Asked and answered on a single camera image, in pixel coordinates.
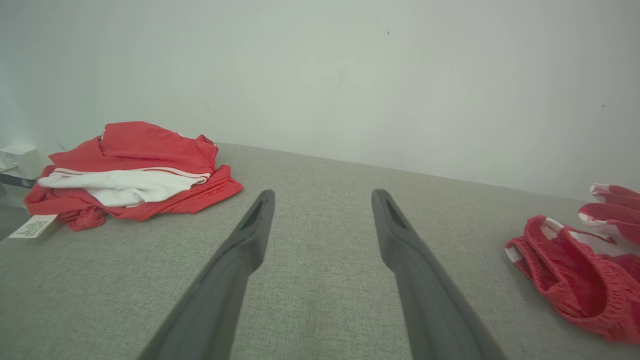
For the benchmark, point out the red shirt white striped sleeves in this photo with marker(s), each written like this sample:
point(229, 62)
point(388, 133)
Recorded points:
point(150, 145)

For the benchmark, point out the black and white baseboard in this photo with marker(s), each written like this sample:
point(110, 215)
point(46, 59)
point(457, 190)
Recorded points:
point(15, 181)

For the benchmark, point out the grey fabric sofa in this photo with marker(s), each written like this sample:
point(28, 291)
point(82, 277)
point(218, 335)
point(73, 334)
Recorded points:
point(320, 300)

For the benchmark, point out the small white plastic box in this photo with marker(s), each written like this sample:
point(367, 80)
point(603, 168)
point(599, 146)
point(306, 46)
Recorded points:
point(20, 160)

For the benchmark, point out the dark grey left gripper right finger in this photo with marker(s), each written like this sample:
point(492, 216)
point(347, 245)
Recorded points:
point(435, 320)

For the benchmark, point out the red white garment number print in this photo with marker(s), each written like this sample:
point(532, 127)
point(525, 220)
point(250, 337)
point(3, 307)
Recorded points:
point(575, 280)

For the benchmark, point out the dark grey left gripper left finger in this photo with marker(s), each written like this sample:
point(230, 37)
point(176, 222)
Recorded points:
point(215, 310)

